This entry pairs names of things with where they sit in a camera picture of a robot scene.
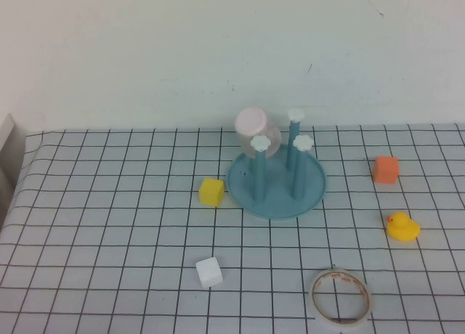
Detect yellow foam cube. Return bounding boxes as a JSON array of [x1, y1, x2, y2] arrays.
[[198, 177, 225, 208]]

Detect white black grid tablecloth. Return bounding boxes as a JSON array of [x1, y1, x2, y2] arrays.
[[0, 122, 465, 334]]

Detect orange foam cube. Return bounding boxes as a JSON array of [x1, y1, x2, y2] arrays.
[[373, 155, 400, 184]]

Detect white foam cube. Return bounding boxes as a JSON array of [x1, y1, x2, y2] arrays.
[[195, 256, 224, 290]]

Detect white tape roll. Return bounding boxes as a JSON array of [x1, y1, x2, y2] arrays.
[[308, 266, 373, 327]]

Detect blue cup stand white knobs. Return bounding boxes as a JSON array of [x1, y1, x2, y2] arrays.
[[226, 108, 328, 221]]

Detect pink plastic cup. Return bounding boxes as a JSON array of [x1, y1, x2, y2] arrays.
[[234, 107, 283, 161]]

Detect yellow rubber duck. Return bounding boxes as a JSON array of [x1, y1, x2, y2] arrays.
[[386, 211, 422, 243]]

